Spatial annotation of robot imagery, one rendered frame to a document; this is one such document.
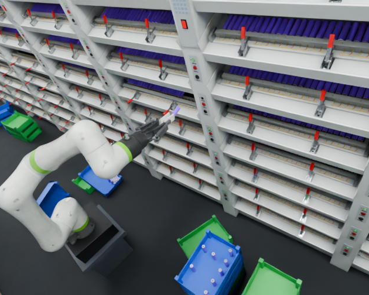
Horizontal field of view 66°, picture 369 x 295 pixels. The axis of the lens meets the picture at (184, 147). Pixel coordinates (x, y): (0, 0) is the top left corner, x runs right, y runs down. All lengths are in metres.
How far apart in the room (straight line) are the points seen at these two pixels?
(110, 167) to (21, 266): 1.65
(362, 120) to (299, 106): 0.20
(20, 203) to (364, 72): 1.29
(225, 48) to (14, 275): 2.15
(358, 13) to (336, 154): 0.53
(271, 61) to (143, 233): 1.55
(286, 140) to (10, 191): 1.13
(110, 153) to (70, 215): 0.70
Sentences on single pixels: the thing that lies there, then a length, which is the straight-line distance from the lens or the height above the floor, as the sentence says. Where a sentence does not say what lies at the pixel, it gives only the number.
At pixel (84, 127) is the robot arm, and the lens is 1.03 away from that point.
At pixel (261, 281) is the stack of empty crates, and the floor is 0.32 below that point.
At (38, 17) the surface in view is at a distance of 2.10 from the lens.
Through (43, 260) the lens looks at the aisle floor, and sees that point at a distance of 2.46.
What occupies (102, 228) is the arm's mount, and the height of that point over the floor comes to 0.38.
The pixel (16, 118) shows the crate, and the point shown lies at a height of 0.16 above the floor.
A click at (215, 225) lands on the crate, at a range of 2.01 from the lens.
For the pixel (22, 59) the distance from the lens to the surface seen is 2.79.
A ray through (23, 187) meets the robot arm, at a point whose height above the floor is 1.01.
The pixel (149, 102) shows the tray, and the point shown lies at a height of 0.89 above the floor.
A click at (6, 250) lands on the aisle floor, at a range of 2.73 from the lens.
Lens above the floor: 1.79
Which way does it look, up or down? 46 degrees down
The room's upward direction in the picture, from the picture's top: 19 degrees counter-clockwise
